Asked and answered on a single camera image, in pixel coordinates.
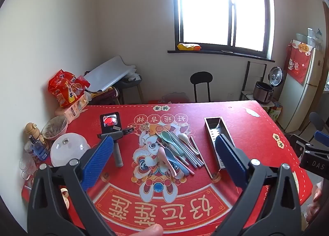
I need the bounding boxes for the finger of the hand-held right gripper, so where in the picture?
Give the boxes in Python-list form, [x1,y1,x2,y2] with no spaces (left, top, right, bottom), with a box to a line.
[315,130,329,144]
[292,135,329,158]

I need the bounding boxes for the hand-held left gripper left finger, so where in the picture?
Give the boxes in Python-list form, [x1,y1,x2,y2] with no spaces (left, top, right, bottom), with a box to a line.
[27,135,116,236]

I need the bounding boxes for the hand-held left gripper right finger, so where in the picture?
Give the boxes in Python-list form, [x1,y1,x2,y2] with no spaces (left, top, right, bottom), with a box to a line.
[213,135,302,236]

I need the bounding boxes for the single pink chopstick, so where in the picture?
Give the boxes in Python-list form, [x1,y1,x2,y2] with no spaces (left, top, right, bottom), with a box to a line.
[190,137,214,179]

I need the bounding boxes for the stainless steel utensil tray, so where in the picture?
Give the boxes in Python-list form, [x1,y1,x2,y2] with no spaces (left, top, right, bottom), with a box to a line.
[204,116,235,172]

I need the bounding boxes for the white plastic spoon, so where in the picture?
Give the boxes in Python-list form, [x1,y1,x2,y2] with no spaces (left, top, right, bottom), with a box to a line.
[178,133,200,155]

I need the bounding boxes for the blue plastic spoon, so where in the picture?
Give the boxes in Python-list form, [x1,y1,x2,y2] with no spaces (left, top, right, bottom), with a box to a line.
[164,147,191,175]

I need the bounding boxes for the pink plastic spoon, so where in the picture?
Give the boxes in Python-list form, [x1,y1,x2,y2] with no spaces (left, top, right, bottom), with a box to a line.
[157,146,175,176]

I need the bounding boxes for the green plastic spoon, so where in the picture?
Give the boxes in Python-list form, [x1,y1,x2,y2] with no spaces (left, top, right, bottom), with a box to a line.
[155,131,180,154]

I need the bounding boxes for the person's right hand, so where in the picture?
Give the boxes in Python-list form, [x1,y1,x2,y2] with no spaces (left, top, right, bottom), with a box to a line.
[305,186,326,226]

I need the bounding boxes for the dark grey chair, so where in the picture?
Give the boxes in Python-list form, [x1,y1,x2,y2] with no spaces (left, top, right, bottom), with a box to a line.
[307,111,328,134]

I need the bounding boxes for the clear plastic dome lid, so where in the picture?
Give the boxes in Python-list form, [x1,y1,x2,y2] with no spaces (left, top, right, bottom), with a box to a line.
[50,133,92,168]

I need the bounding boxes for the red printed table mat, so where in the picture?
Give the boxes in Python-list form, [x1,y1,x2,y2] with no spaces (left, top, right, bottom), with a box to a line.
[22,100,314,236]

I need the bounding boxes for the green bag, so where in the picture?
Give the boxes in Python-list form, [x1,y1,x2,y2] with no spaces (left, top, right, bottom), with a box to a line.
[269,102,283,123]

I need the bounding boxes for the cream refrigerator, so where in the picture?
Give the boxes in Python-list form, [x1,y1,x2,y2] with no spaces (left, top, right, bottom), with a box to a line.
[279,43,326,133]

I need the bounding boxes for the glass bowl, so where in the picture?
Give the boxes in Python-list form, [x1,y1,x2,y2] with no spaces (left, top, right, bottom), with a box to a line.
[42,116,68,140]

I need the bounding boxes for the blue bottle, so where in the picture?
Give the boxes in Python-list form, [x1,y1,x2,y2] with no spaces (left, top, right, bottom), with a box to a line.
[28,136,49,162]

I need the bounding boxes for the dark red cloth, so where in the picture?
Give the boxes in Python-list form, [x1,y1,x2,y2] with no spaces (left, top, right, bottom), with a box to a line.
[89,87,121,105]

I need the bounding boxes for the silver rice cooker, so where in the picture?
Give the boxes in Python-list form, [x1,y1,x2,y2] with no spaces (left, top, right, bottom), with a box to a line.
[253,66,283,104]

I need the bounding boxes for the clear glass mug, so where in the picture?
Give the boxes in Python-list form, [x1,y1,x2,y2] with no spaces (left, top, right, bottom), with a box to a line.
[19,152,38,181]

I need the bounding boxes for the red snack bag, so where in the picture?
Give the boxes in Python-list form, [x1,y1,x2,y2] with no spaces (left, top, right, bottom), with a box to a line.
[48,70,91,109]

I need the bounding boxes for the red printed fridge cover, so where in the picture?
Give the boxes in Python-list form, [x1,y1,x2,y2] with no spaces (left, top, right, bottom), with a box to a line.
[286,39,316,85]

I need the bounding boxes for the black round back chair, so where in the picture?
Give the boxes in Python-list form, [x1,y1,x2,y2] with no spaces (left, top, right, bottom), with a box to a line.
[190,71,213,103]

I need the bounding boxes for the wooden leg stool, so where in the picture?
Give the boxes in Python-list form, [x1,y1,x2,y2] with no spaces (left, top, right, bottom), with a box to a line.
[119,74,144,104]

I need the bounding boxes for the grey rolled sheet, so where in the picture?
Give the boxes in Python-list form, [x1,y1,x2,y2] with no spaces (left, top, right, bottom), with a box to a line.
[85,56,136,92]

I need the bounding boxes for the black metal rack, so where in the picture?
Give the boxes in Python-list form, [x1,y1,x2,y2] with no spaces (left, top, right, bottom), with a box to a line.
[242,61,268,100]

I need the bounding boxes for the clear plastic containers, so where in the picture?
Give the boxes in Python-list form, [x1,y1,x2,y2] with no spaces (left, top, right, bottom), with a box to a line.
[295,28,323,46]

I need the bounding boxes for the yellow orange packet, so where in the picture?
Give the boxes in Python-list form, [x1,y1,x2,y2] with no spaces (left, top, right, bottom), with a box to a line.
[178,43,201,52]

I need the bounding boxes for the black screen device grey handle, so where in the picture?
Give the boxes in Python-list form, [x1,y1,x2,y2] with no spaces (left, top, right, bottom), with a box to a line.
[97,112,134,168]

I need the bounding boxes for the black frame window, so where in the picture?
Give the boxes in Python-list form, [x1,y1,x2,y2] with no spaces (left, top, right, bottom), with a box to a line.
[168,0,275,62]

